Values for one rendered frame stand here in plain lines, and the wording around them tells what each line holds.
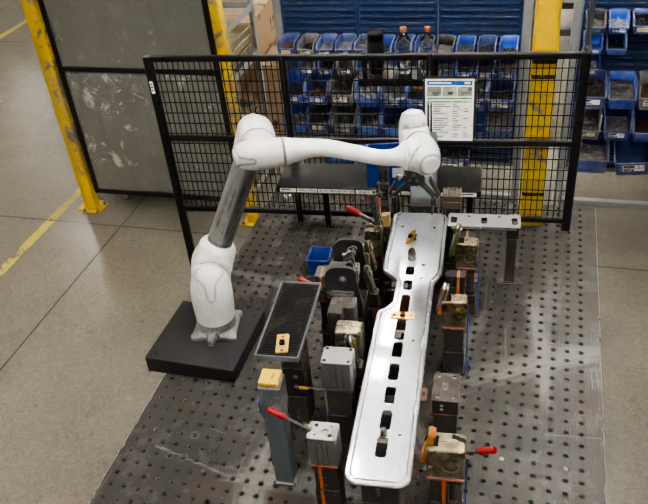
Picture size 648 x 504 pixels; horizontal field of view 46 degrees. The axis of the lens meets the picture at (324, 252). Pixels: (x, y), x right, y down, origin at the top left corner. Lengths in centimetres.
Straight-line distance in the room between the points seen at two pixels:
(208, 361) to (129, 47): 243
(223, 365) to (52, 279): 229
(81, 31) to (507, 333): 316
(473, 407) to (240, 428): 82
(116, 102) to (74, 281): 115
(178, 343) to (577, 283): 166
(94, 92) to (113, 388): 197
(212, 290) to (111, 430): 122
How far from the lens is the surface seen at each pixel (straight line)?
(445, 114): 335
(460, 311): 267
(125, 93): 499
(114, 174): 537
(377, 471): 220
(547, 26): 325
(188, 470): 269
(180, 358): 298
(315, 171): 348
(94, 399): 408
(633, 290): 452
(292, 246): 357
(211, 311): 294
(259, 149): 268
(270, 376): 226
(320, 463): 229
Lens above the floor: 273
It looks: 35 degrees down
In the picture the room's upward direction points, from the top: 6 degrees counter-clockwise
